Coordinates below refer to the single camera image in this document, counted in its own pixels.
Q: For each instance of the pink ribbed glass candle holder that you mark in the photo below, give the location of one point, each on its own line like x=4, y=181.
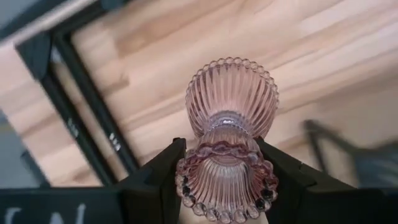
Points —
x=231, y=93

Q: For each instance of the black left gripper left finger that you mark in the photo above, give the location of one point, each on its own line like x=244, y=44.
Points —
x=149, y=193

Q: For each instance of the black perforated metal shelf riser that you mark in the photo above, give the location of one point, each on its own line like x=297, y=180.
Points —
x=379, y=165

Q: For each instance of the black aluminium table frame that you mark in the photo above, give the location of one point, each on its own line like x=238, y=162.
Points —
x=93, y=102

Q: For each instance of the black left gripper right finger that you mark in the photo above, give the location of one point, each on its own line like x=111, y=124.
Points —
x=289, y=180

